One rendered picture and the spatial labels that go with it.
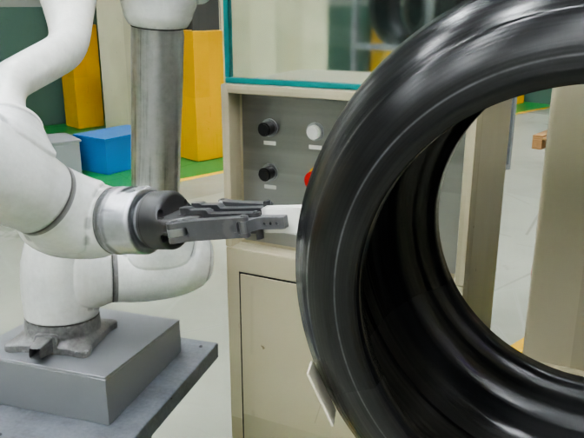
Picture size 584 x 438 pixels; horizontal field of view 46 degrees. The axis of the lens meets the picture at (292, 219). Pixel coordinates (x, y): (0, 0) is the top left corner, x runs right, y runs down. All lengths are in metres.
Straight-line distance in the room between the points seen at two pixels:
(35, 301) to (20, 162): 0.68
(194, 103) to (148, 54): 5.18
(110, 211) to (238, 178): 0.72
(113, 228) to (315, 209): 0.32
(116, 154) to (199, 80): 1.02
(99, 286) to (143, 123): 0.34
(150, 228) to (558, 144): 0.53
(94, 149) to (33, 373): 4.93
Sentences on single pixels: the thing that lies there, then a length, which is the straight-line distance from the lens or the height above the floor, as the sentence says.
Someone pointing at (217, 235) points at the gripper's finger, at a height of 1.18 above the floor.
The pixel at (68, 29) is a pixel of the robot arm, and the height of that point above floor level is 1.39.
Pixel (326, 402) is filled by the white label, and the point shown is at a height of 1.04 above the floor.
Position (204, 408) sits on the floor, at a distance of 2.67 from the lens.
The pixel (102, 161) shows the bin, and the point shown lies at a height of 0.12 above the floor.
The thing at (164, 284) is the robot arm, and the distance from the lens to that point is 1.48.
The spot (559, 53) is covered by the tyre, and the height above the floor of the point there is 1.40.
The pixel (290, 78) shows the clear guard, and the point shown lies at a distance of 1.46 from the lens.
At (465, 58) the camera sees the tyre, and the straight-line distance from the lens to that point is 0.57.
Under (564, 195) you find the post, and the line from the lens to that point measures 0.97.
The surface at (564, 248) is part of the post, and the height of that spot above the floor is 1.12.
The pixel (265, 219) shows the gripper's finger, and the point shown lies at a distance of 0.79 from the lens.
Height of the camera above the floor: 1.43
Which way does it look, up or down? 17 degrees down
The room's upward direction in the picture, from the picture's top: straight up
